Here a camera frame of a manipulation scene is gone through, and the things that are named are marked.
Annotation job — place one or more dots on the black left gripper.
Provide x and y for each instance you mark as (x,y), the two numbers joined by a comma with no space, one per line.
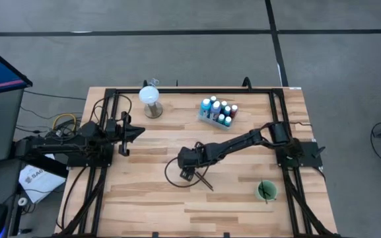
(124,145)

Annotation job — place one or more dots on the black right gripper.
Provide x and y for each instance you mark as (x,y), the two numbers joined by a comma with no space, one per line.
(190,157)

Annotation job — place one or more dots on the orange-bristled black paintbrush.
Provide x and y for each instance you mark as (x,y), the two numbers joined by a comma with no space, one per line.
(202,179)

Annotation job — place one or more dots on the black paintbrush white ferrule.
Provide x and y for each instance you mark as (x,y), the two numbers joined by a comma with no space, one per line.
(208,185)

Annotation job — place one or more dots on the green black-banded paint bottle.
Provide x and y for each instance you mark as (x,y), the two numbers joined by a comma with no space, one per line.
(221,118)

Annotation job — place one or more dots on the tall blue labelled paint bottle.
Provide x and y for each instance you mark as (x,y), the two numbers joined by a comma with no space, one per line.
(215,109)

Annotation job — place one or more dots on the tall teal paint bottle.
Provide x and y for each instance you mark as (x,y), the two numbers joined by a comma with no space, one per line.
(205,105)

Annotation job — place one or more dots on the blue black-banded paint bottle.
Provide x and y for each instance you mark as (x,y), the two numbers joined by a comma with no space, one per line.
(226,110)

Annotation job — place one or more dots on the small red paint bottle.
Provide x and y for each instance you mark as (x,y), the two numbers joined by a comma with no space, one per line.
(233,110)

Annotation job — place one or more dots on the small green paint bottle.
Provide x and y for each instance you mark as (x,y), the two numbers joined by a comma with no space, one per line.
(223,104)

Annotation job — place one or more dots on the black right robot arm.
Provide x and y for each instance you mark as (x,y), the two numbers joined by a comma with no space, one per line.
(236,143)

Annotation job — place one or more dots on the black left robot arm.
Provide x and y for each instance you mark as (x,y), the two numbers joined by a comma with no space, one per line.
(61,143)

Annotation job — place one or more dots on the white mushroom lamp brass base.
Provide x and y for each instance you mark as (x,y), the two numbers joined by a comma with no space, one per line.
(149,95)

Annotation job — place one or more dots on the clear plastic bin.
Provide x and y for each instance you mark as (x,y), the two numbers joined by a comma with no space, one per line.
(205,117)

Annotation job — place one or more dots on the light green plastic cup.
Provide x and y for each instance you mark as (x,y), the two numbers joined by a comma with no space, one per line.
(259,197)

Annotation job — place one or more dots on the white tape roll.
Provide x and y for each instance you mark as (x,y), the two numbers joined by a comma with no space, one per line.
(19,201)

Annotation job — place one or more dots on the black aluminium table frame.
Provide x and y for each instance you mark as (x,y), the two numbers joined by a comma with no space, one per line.
(193,91)

